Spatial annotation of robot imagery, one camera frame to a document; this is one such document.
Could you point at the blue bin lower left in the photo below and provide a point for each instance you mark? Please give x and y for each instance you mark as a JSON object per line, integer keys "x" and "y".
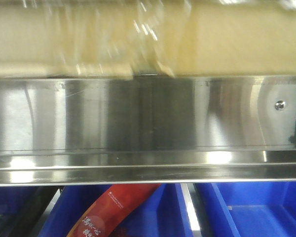
{"x": 13, "y": 198}

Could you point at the blue bin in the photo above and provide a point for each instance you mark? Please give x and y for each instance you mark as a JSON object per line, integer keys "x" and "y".
{"x": 13, "y": 198}
{"x": 164, "y": 214}
{"x": 250, "y": 209}

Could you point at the blue bin lower middle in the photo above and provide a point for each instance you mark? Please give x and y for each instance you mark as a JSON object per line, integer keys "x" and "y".
{"x": 164, "y": 214}

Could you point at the brown cardboard carton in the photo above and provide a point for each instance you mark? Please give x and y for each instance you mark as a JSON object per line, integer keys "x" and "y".
{"x": 124, "y": 38}

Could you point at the blue bin lower right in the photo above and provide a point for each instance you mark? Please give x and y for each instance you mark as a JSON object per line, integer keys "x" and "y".
{"x": 250, "y": 209}

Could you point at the stainless steel shelf rail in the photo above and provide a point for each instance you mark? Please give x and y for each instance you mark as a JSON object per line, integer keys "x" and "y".
{"x": 150, "y": 129}

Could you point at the red snack package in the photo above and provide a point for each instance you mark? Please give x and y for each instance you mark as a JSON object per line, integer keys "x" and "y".
{"x": 110, "y": 209}

